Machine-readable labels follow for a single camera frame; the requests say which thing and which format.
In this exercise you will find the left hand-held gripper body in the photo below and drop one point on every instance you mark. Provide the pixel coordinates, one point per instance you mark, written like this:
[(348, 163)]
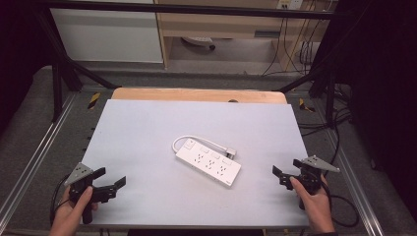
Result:
[(78, 173)]

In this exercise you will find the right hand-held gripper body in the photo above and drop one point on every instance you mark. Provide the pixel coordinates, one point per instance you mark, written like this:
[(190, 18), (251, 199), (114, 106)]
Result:
[(314, 178)]

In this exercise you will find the person's right hand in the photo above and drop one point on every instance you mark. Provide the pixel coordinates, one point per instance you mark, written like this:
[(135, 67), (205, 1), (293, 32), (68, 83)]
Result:
[(314, 206)]

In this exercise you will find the person's left hand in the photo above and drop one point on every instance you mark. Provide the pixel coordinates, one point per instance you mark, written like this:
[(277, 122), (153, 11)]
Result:
[(70, 214)]

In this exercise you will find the white plug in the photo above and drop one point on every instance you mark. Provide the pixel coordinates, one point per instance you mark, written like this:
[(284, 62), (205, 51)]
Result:
[(231, 152)]

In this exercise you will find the black curtain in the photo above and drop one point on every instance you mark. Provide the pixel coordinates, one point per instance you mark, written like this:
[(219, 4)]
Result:
[(19, 55), (383, 98)]

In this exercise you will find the light wooden table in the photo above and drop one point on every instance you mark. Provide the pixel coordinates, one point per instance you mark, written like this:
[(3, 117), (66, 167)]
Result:
[(196, 95)]

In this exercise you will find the white cabinet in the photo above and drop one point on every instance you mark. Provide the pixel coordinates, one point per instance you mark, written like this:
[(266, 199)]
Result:
[(105, 34)]

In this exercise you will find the white power strip under desk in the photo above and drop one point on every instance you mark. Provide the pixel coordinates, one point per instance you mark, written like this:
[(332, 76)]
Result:
[(200, 41)]

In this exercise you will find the light wooden desk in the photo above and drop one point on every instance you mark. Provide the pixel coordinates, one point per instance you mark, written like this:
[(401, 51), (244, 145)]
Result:
[(223, 24)]

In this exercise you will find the aluminium rail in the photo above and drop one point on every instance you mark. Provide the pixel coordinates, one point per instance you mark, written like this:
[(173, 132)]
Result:
[(36, 154), (357, 183)]

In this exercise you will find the wall socket panel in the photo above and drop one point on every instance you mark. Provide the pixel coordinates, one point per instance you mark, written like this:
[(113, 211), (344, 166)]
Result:
[(289, 4)]

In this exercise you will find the black metal frame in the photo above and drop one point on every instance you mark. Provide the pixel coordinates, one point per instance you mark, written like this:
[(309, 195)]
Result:
[(183, 8)]

